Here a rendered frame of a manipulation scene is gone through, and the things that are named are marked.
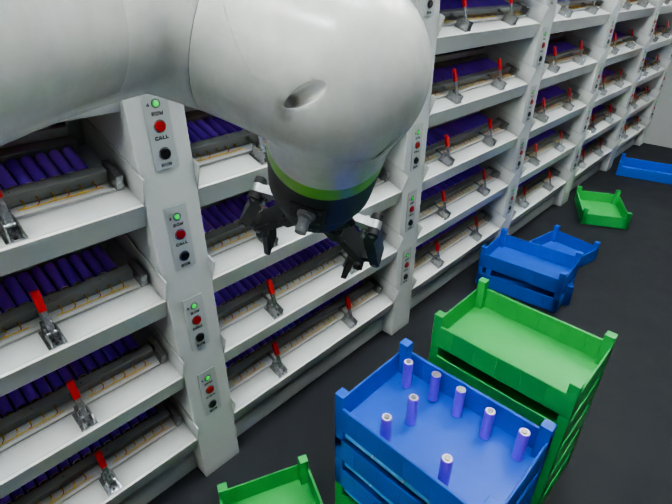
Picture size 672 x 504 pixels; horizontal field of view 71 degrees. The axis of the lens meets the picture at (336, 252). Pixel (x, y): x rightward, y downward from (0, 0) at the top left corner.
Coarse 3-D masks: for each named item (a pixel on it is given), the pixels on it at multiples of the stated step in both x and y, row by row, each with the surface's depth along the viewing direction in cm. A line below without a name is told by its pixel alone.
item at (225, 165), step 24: (192, 120) 92; (216, 120) 94; (192, 144) 85; (216, 144) 88; (240, 144) 92; (264, 144) 95; (216, 168) 86; (240, 168) 88; (264, 168) 90; (216, 192) 85; (240, 192) 89
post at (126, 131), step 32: (96, 128) 78; (128, 128) 69; (128, 160) 73; (192, 160) 78; (160, 192) 76; (192, 192) 80; (160, 224) 78; (192, 224) 82; (160, 256) 80; (192, 288) 87; (160, 320) 91; (192, 352) 93; (192, 384) 96; (224, 384) 103; (192, 416) 100; (224, 416) 107; (224, 448) 111
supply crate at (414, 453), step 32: (384, 384) 92; (416, 384) 92; (448, 384) 88; (352, 416) 79; (448, 416) 85; (480, 416) 85; (512, 416) 80; (384, 448) 75; (416, 448) 79; (448, 448) 79; (480, 448) 79; (512, 448) 79; (544, 448) 73; (416, 480) 72; (480, 480) 74; (512, 480) 74
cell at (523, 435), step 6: (522, 432) 74; (528, 432) 75; (516, 438) 76; (522, 438) 74; (528, 438) 74; (516, 444) 76; (522, 444) 75; (516, 450) 76; (522, 450) 76; (516, 456) 77; (522, 456) 76
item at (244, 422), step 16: (368, 336) 151; (336, 352) 140; (320, 368) 137; (288, 384) 128; (304, 384) 134; (272, 400) 125; (256, 416) 122; (240, 432) 120; (176, 464) 107; (192, 464) 111; (160, 480) 105; (176, 480) 109; (128, 496) 101; (144, 496) 103
